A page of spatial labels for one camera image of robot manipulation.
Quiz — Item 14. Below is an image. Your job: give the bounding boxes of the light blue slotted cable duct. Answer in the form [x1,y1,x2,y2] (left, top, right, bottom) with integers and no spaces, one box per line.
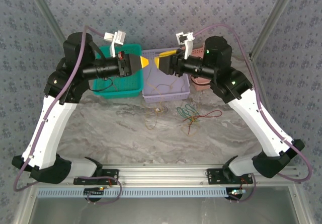
[37,187,229,199]

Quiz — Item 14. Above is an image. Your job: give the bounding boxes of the left gripper thin black cable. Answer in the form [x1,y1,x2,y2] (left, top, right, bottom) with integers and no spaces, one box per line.
[92,77,114,93]

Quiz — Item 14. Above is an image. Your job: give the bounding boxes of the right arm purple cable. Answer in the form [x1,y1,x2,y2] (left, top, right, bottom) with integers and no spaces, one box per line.
[193,24,313,202]

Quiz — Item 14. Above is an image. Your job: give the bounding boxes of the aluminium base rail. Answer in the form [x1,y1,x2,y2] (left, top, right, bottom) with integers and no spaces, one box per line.
[100,165,302,186]

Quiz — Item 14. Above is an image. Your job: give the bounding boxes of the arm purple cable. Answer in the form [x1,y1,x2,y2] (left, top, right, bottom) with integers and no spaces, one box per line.
[193,24,313,202]
[13,25,123,205]

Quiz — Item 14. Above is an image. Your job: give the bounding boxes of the pink plastic basket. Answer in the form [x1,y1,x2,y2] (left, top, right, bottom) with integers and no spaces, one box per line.
[180,45,214,92]

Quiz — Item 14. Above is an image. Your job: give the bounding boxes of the purple plastic basket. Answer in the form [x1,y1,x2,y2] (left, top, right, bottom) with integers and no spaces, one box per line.
[141,48,191,103]

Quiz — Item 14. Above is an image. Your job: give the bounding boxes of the left black mount plate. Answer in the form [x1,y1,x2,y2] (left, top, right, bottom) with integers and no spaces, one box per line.
[72,168,120,186]

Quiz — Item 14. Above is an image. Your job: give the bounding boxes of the aluminium table edge rail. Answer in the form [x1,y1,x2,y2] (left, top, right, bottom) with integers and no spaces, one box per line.
[248,54,267,104]

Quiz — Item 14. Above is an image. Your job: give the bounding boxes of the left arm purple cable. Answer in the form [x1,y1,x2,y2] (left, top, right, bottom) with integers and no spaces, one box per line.
[13,25,123,205]

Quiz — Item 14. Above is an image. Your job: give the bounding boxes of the small black circuit board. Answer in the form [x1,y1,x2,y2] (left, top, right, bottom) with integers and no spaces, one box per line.
[227,187,247,202]
[84,186,106,202]

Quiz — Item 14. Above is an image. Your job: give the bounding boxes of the grey metal panel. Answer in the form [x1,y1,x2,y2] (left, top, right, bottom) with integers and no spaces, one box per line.
[14,185,314,224]

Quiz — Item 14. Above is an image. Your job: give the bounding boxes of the teal plastic basket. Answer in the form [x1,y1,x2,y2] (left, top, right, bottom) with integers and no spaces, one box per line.
[92,43,144,99]

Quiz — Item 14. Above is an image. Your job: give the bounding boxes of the black mount plate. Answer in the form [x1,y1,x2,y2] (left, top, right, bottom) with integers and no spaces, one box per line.
[206,168,254,186]
[72,168,120,186]

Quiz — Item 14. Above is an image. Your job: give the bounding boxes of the thin tan wire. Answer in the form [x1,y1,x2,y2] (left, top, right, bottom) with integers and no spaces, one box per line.
[144,102,167,131]
[145,66,184,97]

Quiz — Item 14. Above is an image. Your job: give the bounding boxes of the right black mount plate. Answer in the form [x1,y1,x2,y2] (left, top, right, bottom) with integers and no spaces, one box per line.
[206,168,254,186]

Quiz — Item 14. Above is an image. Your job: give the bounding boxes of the thin red wire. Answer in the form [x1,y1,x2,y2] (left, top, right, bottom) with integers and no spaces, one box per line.
[182,109,223,124]

